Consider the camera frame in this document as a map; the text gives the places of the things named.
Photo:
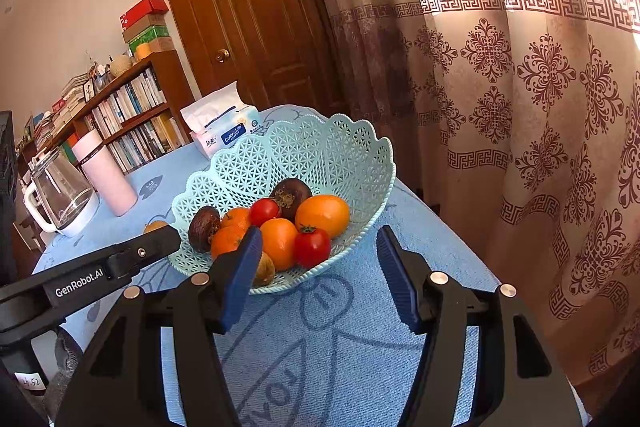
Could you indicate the red box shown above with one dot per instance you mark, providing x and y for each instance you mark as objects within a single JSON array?
[{"x": 142, "y": 12}]

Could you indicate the pink thermos bottle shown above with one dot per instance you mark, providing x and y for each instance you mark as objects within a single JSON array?
[{"x": 107, "y": 182}]

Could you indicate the brown wooden door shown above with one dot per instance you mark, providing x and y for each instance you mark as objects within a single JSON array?
[{"x": 250, "y": 7}]

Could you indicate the wooden bookshelf with books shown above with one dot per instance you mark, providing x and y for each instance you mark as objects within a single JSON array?
[{"x": 145, "y": 117}]

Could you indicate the yellow cylinder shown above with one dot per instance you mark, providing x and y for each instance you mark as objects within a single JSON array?
[{"x": 143, "y": 52}]

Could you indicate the large smooth orange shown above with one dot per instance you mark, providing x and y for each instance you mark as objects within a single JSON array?
[{"x": 325, "y": 214}]

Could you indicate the beige patterned curtain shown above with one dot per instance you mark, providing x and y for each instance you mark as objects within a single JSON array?
[{"x": 525, "y": 107}]

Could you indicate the grey fuzzy cloth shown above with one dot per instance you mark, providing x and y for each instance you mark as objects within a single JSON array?
[{"x": 67, "y": 362}]

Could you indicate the light blue lattice basket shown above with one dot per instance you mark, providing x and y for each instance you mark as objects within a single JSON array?
[{"x": 310, "y": 147}]

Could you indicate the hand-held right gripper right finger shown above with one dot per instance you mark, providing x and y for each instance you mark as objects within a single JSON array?
[{"x": 395, "y": 277}]

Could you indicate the tan longan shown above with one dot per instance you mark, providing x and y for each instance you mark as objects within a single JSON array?
[
  {"x": 155, "y": 226},
  {"x": 265, "y": 269}
]

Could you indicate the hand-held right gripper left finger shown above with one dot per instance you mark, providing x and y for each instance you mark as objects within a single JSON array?
[{"x": 242, "y": 277}]

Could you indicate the small smooth orange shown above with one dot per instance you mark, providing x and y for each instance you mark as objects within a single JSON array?
[{"x": 278, "y": 242}]

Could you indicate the brass door knob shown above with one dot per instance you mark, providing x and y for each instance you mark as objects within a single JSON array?
[{"x": 222, "y": 55}]

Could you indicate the blue printed tablecloth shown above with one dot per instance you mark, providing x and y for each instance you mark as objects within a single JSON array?
[{"x": 325, "y": 347}]

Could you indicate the small red cherry tomato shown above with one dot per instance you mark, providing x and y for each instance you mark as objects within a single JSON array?
[{"x": 265, "y": 211}]

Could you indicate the large red cherry tomato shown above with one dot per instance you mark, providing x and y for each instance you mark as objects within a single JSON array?
[{"x": 311, "y": 247}]

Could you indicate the pile of books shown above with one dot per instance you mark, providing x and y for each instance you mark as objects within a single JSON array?
[{"x": 70, "y": 102}]

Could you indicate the white tissue pack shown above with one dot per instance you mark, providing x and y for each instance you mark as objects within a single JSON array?
[{"x": 220, "y": 137}]

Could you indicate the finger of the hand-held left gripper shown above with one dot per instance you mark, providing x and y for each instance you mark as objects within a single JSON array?
[{"x": 145, "y": 249}]

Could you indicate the brown cardboard box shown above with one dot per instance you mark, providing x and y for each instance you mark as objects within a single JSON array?
[{"x": 161, "y": 44}]

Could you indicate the green box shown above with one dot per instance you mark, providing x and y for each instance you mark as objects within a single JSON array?
[{"x": 150, "y": 34}]

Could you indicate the rough orange mandarin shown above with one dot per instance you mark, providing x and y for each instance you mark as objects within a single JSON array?
[
  {"x": 226, "y": 243},
  {"x": 236, "y": 218}
]

